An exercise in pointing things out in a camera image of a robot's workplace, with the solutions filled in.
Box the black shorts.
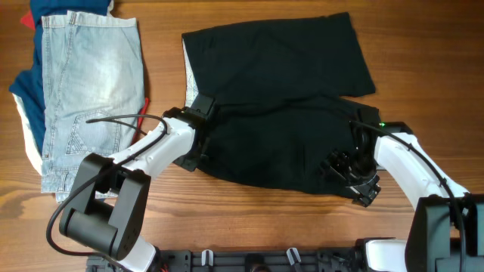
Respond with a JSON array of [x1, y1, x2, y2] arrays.
[[181, 12, 380, 199]]

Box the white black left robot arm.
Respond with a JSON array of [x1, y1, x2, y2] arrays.
[[46, 107, 209, 271]]

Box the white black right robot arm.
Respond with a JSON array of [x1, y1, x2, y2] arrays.
[[285, 121, 483, 271]]

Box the light blue denim shorts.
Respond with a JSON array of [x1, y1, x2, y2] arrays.
[[41, 11, 145, 202]]

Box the white garment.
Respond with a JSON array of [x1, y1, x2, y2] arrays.
[[12, 94, 42, 175]]

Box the dark blue garment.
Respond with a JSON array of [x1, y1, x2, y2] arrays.
[[9, 0, 111, 153]]

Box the red garment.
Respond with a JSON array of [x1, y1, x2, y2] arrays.
[[20, 11, 36, 30]]

